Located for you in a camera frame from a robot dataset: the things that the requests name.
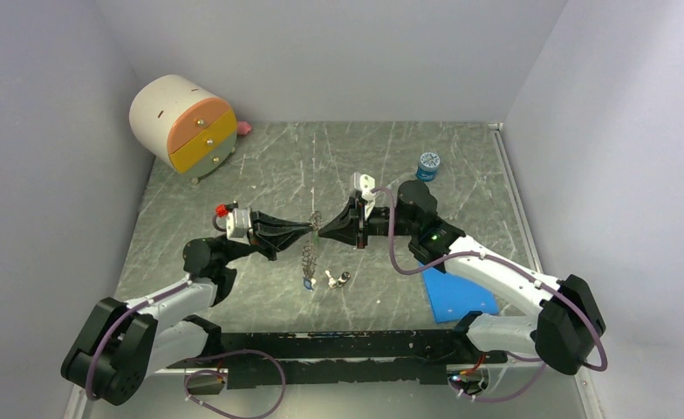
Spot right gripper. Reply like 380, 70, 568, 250
318, 197, 417, 250

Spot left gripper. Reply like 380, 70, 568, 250
223, 207, 312, 264

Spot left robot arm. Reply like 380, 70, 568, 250
60, 209, 314, 406

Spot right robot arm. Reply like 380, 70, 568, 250
318, 175, 609, 375

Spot black white key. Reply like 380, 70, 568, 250
325, 270, 352, 289

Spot blue small jar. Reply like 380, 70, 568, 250
415, 151, 441, 182

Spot pink small object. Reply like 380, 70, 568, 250
236, 121, 252, 136

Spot round mini drawer cabinet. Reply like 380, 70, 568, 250
128, 75, 239, 182

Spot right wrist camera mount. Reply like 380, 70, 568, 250
351, 172, 376, 220

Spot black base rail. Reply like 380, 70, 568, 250
171, 329, 507, 389

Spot side aluminium rail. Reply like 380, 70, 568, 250
488, 123, 543, 272

